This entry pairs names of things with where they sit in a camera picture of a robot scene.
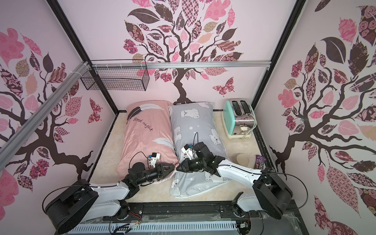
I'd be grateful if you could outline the diagonal aluminium rail left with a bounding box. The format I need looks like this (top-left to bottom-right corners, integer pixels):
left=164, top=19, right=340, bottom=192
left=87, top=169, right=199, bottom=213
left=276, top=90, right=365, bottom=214
left=1, top=62, right=89, bottom=169

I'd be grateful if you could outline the pink good night pillow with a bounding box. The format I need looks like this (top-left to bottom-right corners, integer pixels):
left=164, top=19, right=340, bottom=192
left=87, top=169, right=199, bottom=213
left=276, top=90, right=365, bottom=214
left=117, top=100, right=178, bottom=180

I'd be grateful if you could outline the horizontal aluminium rail back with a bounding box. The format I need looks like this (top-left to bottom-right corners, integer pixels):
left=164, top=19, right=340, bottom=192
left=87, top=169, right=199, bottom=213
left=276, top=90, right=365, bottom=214
left=93, top=60, right=271, bottom=69

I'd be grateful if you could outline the white slotted cable duct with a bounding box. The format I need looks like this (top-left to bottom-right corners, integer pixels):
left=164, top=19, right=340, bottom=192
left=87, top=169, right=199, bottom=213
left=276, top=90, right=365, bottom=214
left=67, top=221, right=237, bottom=235

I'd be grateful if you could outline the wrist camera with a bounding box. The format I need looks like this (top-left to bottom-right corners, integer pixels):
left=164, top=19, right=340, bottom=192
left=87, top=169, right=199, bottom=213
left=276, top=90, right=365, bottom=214
left=148, top=152, right=161, bottom=167
left=181, top=145, right=195, bottom=160

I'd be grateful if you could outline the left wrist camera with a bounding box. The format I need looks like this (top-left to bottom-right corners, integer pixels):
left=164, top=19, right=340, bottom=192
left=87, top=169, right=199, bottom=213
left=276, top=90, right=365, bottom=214
left=148, top=152, right=161, bottom=167

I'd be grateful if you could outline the black wire basket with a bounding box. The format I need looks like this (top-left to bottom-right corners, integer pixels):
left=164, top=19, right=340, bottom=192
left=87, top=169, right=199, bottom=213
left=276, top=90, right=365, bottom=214
left=81, top=59, right=150, bottom=91

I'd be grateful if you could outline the grey polar bear pillow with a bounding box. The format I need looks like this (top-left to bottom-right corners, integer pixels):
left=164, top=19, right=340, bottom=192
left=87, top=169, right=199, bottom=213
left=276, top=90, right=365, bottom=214
left=169, top=102, right=230, bottom=199

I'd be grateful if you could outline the mint and chrome toaster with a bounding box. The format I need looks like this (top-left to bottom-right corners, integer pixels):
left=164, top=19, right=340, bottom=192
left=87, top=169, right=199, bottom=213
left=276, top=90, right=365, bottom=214
left=222, top=99, right=257, bottom=139

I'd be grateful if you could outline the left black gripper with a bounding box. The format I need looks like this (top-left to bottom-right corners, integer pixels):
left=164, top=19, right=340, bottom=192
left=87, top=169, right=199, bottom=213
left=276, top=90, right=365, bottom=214
left=136, top=163, right=175, bottom=186

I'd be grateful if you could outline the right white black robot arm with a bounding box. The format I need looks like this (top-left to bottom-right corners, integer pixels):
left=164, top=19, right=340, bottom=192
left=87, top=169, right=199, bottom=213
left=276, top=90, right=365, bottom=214
left=176, top=142, right=293, bottom=219

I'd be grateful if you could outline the round beige coaster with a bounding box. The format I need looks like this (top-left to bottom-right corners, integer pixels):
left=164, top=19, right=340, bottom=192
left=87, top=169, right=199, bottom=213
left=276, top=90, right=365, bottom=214
left=236, top=154, right=250, bottom=167

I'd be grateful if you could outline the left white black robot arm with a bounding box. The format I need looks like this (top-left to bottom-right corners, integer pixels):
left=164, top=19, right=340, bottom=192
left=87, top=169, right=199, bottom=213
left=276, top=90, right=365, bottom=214
left=43, top=162, right=175, bottom=235

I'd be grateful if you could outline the purple snack packet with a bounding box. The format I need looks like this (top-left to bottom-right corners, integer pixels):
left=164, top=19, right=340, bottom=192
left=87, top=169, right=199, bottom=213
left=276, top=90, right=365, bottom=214
left=254, top=155, right=266, bottom=170

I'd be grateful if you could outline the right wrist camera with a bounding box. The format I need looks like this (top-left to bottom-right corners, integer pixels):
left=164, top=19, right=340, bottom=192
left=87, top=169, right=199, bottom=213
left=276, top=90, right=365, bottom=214
left=181, top=145, right=195, bottom=160

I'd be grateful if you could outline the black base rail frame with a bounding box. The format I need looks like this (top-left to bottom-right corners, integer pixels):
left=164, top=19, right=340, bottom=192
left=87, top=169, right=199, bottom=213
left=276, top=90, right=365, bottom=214
left=54, top=200, right=309, bottom=235

